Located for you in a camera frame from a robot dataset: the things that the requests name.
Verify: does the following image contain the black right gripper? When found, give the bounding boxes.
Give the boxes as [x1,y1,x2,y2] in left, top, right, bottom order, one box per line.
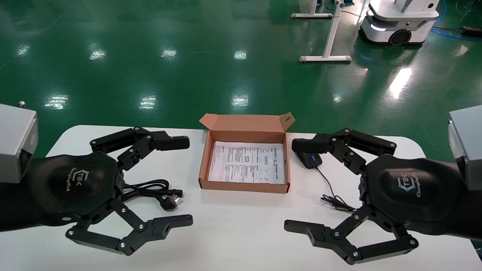
[284,128,465,265]

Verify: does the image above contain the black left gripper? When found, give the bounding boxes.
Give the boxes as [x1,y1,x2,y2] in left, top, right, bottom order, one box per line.
[26,127,193,256]

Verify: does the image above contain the black power cable with plug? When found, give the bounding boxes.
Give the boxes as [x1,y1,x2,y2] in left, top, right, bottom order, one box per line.
[120,179,184,212]

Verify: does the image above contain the black wired computer mouse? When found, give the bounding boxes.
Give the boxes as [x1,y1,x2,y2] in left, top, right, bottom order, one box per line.
[295,151,356,212]

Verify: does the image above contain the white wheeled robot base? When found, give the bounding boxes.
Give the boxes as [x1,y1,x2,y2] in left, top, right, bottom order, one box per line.
[360,0,440,46]

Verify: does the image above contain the brown cardboard box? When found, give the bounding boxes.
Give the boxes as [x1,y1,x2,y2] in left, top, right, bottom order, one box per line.
[198,112,295,194]

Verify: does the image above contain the white printed instruction sheet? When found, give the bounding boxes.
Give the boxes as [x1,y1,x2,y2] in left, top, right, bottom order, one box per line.
[208,141,285,185]

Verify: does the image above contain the white table leg long foot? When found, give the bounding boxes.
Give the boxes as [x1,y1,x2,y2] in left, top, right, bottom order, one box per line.
[299,0,352,63]

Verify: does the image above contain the white table leg short foot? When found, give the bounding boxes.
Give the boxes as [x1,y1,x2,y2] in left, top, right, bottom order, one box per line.
[291,0,333,19]

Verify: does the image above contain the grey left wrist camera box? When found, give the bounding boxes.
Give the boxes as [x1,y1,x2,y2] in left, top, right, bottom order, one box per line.
[0,101,39,184]

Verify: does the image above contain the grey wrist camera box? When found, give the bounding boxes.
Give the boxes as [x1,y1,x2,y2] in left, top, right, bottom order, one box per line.
[447,105,482,190]
[0,101,39,184]

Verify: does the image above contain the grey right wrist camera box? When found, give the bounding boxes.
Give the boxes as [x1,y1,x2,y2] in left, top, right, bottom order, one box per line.
[447,105,482,190]

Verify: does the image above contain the blue floor cable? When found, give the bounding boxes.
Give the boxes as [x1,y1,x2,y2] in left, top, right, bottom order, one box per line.
[430,0,482,41]

